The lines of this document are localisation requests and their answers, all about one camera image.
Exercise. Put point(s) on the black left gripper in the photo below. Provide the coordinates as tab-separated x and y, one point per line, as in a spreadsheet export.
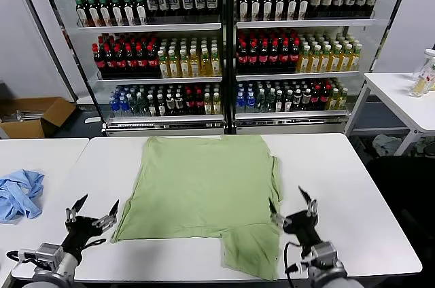
83	230

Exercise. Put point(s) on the small white flat object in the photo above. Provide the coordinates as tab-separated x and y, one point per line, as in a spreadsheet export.
92	120

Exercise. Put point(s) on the white drinks display shelf unit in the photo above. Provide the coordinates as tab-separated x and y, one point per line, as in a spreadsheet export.
306	23
149	26

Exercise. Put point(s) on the small dark drink bottle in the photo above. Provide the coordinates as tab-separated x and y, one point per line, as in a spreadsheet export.
179	104
170	104
287	100
278	101
151	106
306	98
297	99
160	106

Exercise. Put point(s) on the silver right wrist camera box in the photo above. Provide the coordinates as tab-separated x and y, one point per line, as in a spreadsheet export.
324	254

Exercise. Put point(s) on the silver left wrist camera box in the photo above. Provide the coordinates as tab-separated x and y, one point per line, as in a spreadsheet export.
47	255

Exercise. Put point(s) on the green polo shirt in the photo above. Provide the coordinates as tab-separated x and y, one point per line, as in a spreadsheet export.
197	186

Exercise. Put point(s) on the white green cloth pile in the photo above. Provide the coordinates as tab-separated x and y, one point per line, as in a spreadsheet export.
426	148

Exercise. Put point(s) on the red cap cola bottle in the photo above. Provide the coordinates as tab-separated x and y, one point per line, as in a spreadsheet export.
109	60
120	60
152	60
98	60
295	56
252	57
130	60
263	57
141	60
284	57
274	57
242	57

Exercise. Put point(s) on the crumpled light blue shirt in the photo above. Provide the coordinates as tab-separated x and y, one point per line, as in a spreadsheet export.
20	196

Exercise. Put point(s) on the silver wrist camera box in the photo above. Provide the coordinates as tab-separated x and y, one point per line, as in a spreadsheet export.
324	254
47	255

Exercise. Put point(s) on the silver metal rods bundle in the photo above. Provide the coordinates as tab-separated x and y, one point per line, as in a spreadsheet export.
23	115

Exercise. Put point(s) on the white side table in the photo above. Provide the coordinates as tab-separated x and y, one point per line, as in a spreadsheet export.
391	91

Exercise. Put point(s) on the grey white cloth pile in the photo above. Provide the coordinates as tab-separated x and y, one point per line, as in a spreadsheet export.
385	145

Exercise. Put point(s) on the green cap dark tea bottle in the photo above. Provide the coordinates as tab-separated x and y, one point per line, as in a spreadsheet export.
117	13
91	13
140	12
80	13
279	7
303	7
255	7
128	12
292	7
267	7
243	7
103	13

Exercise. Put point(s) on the open brown cardboard box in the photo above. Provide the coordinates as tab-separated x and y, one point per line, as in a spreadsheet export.
54	111

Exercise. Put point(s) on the small red label cola bottle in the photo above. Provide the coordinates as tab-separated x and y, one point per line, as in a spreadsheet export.
189	103
325	97
198	103
316	98

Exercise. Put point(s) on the small clear green water bottle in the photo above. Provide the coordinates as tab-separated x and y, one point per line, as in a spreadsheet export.
142	105
269	101
260	101
133	105

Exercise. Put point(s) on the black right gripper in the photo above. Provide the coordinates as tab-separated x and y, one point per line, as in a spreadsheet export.
304	228

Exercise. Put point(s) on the clear bottle white cap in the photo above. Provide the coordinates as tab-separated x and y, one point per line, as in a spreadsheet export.
427	64

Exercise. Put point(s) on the small blue water bottle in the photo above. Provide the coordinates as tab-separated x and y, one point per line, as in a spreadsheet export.
113	104
240	102
123	104
250	102

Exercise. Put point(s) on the pale yellow drink bottle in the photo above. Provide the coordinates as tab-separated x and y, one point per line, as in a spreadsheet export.
419	88

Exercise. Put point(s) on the small yellow tea bottle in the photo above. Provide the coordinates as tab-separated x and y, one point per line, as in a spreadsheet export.
216	104
334	99
207	104
343	98

